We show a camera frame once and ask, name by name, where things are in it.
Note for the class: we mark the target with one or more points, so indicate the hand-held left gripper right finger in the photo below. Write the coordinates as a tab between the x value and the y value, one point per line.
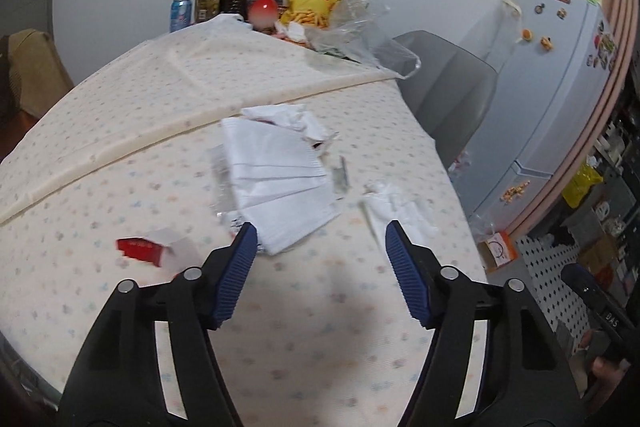
405	272

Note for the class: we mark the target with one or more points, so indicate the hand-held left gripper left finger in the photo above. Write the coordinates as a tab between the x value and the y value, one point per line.
239	267

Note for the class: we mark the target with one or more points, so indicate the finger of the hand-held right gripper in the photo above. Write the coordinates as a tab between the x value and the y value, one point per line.
595	302

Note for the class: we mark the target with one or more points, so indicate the white tissue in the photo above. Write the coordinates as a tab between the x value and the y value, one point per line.
285	114
395	207

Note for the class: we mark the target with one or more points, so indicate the clear plastic wrapper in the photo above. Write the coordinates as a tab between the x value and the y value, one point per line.
220	187

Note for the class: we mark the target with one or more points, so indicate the stack of white napkins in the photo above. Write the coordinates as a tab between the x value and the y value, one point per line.
270	177

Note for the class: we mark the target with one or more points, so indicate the person's right hand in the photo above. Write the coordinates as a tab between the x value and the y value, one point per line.
610	379

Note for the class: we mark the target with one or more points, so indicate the cardboard box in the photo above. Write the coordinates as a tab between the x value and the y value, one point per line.
597	256

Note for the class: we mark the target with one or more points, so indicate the white dotted floor mat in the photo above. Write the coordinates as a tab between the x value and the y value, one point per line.
542	272

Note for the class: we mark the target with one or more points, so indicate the orange and white box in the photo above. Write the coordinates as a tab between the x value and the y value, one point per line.
497	251

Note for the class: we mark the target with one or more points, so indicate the red and white small box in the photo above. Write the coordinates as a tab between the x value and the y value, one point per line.
140	249

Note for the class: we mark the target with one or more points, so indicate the small silver foil strip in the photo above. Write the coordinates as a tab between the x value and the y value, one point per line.
342	177

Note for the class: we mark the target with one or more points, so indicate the dotted cream tablecloth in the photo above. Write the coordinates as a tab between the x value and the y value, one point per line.
325	357

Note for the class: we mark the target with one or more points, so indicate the letter fridge magnets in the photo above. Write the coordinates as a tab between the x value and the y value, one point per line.
516	192

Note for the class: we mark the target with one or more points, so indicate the grey chair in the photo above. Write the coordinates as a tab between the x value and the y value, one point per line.
450	87

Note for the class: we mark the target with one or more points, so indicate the white fridge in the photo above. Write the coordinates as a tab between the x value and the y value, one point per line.
550	97

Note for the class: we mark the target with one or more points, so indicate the clear plastic bag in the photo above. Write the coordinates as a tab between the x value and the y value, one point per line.
360	32

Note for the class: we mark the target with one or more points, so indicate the cluster of fridge side magnets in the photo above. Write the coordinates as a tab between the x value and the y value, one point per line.
604	47

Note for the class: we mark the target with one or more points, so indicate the red round vase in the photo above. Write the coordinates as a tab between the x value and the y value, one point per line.
262	9

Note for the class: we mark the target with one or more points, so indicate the blue drink can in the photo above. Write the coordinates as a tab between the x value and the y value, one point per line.
181	14

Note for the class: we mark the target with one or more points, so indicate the burger fridge magnet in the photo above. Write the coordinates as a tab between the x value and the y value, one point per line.
547	43

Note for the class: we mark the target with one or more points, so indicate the orange round fridge magnet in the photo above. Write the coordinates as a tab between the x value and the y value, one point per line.
525	35

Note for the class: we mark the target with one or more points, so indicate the white hanging bag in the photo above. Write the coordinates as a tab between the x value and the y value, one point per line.
512	14

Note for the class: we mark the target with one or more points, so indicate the brown cushioned chair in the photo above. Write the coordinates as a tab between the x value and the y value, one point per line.
35	72

